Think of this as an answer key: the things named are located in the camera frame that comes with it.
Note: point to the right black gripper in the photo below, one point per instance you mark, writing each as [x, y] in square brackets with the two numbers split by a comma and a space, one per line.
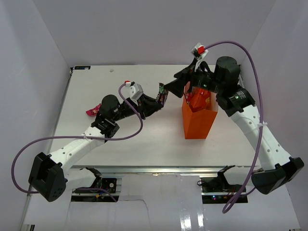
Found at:
[177, 86]

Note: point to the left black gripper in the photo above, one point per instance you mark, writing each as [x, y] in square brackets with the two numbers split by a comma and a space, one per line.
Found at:
[147, 105]

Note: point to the purple candy bar wrapper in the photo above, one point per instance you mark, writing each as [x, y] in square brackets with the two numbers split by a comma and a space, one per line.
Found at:
[162, 94]

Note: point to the red chips bag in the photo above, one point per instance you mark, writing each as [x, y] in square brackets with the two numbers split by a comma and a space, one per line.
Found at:
[199, 99]

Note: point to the orange paper bag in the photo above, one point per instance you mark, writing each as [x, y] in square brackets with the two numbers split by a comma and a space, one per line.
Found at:
[197, 125]

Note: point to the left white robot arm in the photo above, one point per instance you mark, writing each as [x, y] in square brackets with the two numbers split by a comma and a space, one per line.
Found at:
[51, 174]

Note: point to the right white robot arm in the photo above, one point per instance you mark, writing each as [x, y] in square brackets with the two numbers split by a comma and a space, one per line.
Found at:
[278, 167]

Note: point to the left blue table label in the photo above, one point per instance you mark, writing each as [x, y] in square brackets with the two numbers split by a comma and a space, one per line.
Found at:
[82, 67]

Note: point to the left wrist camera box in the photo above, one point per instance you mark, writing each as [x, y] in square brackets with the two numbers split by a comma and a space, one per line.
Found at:
[135, 90]

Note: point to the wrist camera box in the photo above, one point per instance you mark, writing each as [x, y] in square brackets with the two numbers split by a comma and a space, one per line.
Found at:
[199, 53]
[135, 90]

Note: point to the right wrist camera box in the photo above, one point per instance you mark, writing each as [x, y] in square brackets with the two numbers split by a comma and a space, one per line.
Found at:
[199, 53]

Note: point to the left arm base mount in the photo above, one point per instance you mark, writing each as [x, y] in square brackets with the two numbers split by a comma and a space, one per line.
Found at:
[103, 190]

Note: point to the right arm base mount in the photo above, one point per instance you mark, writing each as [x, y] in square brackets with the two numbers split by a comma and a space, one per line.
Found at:
[218, 190]

